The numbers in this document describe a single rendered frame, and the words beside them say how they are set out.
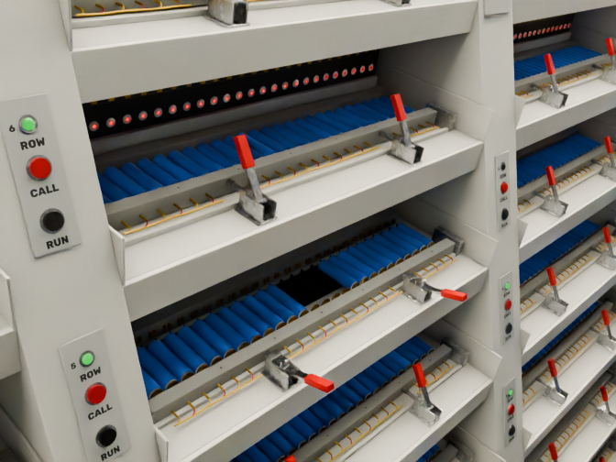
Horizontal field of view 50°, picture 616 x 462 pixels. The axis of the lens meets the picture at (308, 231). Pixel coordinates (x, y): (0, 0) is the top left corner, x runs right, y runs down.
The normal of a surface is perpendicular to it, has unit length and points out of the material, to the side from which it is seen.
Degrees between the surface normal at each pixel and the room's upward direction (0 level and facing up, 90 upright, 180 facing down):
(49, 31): 90
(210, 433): 21
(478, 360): 90
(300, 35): 111
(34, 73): 90
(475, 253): 90
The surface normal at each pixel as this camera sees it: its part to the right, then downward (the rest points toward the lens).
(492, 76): 0.71, 0.13
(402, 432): 0.14, -0.84
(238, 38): 0.70, 0.46
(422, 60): -0.70, 0.29
